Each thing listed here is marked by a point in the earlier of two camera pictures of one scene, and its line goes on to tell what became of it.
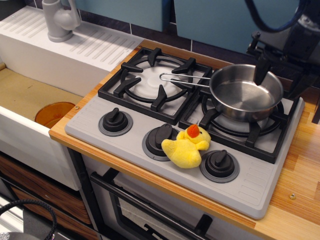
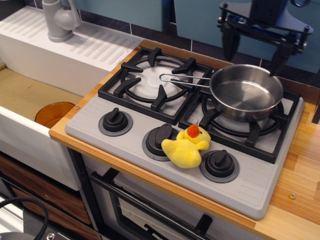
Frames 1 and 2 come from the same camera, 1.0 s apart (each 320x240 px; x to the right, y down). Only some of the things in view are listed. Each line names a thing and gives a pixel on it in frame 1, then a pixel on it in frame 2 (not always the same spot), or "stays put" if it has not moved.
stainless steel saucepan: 235,94 stays put
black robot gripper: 298,46 -> 270,19
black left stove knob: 115,123 stays put
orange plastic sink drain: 50,113 stays put
